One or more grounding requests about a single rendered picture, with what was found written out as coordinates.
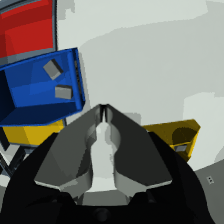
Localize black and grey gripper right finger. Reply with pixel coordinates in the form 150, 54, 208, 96
104, 104, 215, 224

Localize blue bin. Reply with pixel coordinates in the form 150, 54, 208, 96
0, 47, 86, 127

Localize yellow bin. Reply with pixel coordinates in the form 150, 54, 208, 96
143, 119, 201, 162

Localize grey metal block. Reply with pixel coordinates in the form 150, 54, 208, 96
43, 59, 64, 80
174, 144, 187, 152
55, 84, 73, 99

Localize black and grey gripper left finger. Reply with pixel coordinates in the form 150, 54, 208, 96
0, 104, 104, 224

